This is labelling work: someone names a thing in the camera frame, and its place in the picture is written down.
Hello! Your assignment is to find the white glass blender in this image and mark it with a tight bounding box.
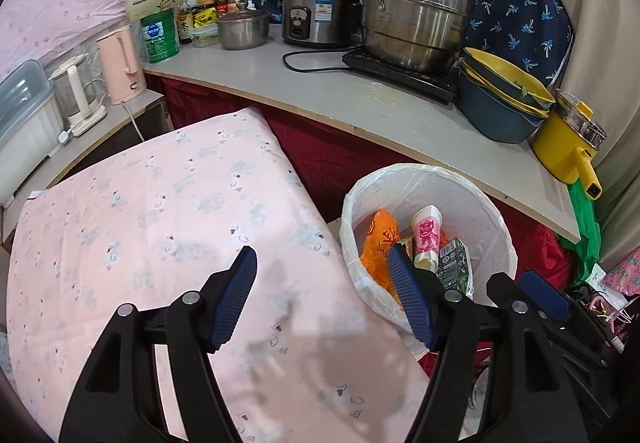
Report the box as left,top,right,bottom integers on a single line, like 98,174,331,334
49,54,107,139

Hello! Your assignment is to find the pink paper cup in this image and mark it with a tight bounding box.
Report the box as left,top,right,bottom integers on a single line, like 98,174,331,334
411,206,442,273

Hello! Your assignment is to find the grey curved counter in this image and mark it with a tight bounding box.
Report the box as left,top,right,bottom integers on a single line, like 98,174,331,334
142,26,582,244

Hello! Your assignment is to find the clear food container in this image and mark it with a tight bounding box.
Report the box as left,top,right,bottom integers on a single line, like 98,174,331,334
192,26,221,49

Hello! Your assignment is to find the beige curtain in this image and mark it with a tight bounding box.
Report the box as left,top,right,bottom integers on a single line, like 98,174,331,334
547,0,640,269

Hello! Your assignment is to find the green can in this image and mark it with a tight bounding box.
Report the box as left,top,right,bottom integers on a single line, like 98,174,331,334
140,9,181,64

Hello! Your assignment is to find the white lined waste bin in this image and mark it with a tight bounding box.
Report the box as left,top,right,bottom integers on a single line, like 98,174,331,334
340,164,518,354

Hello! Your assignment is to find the green cloth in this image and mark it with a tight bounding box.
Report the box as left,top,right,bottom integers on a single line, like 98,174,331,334
570,180,603,286

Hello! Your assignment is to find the black power cable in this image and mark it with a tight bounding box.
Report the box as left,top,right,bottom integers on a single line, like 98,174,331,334
283,50,347,73

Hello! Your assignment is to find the blue printed cloth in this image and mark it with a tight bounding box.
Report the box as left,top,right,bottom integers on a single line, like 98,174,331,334
229,0,576,89

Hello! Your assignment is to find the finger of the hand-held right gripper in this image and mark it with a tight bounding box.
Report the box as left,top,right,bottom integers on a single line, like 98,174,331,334
486,273,524,311
520,270,615,355

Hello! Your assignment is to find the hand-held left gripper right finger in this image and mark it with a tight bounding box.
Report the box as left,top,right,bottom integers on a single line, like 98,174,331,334
387,244,581,443

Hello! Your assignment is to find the dark green patterned packet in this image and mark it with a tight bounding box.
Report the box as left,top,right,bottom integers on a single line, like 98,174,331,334
436,237,474,299

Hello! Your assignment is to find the pink electric kettle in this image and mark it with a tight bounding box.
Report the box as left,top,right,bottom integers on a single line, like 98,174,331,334
96,24,147,106

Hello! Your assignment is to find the black induction cooker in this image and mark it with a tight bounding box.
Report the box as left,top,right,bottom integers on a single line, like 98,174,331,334
342,48,461,104

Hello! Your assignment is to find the dark sauce bottle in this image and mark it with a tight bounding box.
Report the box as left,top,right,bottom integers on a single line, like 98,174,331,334
178,0,195,45

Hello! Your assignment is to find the pink printed bag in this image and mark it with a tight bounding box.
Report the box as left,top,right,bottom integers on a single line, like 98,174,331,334
602,253,640,296

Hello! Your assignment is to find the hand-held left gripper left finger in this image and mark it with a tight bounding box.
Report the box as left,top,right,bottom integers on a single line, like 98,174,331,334
59,245,259,443

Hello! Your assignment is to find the red cloth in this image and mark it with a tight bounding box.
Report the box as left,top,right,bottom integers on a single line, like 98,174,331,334
160,76,576,284

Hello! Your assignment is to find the steel rice cooker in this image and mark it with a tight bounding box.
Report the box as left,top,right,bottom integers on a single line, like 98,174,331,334
279,0,363,49

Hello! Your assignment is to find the pink printed tablecloth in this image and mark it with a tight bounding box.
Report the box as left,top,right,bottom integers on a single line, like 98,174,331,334
7,106,431,443

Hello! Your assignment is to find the white dish box grey lid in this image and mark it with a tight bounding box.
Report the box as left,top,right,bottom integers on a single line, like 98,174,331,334
0,59,66,204

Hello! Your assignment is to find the white paper tag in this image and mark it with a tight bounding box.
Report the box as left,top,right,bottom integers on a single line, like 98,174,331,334
587,265,609,292

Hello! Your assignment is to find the large steel steamer pot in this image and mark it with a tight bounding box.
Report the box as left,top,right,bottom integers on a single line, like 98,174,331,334
342,0,501,73

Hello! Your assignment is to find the small steel lidded pot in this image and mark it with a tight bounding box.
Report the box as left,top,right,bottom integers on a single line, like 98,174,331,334
216,8,271,50

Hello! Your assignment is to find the orange red-printed plastic bag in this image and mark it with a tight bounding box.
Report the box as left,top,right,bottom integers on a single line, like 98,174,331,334
361,209,416,309

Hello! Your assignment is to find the grey low cabinet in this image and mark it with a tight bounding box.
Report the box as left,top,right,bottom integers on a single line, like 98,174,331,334
0,88,173,244

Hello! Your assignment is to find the yellow electric pot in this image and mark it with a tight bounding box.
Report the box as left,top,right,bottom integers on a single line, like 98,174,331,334
531,90,608,200

